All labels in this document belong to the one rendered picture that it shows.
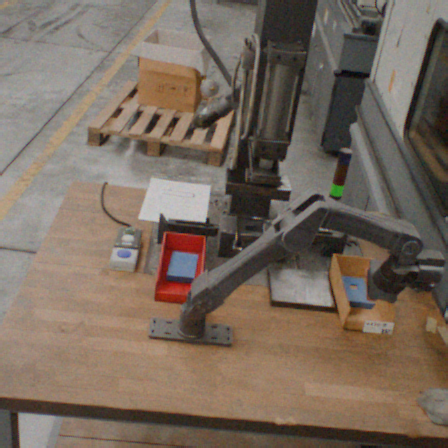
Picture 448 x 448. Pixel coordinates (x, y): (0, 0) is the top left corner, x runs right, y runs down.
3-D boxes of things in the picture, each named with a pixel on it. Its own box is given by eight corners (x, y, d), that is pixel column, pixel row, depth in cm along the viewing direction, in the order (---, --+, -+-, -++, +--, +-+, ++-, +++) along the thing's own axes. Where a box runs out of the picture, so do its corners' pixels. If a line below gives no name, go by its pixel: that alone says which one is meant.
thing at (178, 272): (165, 283, 164) (166, 273, 162) (173, 252, 177) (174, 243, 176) (191, 286, 164) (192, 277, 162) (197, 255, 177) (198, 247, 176)
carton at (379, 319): (341, 332, 157) (348, 307, 153) (327, 276, 179) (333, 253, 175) (390, 337, 158) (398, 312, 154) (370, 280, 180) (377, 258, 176)
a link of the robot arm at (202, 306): (212, 277, 146) (188, 275, 145) (213, 299, 138) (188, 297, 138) (209, 298, 149) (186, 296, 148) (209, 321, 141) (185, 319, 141)
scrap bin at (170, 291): (153, 301, 157) (155, 282, 154) (162, 249, 179) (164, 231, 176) (200, 306, 158) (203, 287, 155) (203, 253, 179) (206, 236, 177)
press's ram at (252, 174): (223, 205, 169) (237, 102, 155) (223, 166, 192) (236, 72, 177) (287, 212, 170) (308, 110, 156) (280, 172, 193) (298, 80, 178)
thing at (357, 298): (347, 309, 164) (349, 300, 162) (338, 276, 177) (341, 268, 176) (373, 312, 164) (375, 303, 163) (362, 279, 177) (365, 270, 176)
